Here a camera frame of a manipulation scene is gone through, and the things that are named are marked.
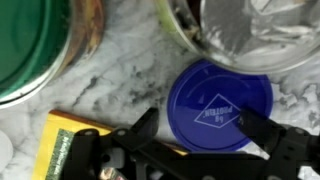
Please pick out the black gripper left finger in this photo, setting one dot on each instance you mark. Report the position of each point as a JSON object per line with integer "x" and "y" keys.
{"x": 96, "y": 153}

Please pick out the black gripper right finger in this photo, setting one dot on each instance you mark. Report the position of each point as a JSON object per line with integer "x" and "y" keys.
{"x": 283, "y": 146}

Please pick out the blue plastic lid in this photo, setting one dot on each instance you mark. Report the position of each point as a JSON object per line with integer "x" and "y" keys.
{"x": 213, "y": 86}

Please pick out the yellow tin with foil seal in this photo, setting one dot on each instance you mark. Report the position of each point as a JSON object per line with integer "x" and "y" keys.
{"x": 253, "y": 33}

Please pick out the green round lid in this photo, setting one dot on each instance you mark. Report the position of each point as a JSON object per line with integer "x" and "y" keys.
{"x": 30, "y": 36}

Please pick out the yellow dog magazine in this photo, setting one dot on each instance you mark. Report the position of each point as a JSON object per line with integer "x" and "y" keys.
{"x": 53, "y": 133}

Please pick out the white plastic scoop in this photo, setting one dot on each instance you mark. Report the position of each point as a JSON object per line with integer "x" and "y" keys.
{"x": 5, "y": 150}

